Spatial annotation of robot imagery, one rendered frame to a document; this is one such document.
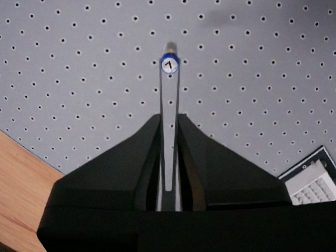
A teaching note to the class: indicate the grey rectangular base plate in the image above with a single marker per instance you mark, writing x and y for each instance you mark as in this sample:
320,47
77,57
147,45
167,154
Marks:
79,76

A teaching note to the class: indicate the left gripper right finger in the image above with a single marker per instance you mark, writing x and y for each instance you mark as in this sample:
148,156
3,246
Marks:
220,178

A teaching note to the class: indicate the dark grey rectangular plate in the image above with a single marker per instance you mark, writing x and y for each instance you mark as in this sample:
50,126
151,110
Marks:
319,153

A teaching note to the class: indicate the white tube rack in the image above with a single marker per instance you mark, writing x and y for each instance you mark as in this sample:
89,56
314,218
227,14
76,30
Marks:
305,179

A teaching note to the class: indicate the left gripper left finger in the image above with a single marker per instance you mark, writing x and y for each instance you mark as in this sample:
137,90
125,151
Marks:
119,176

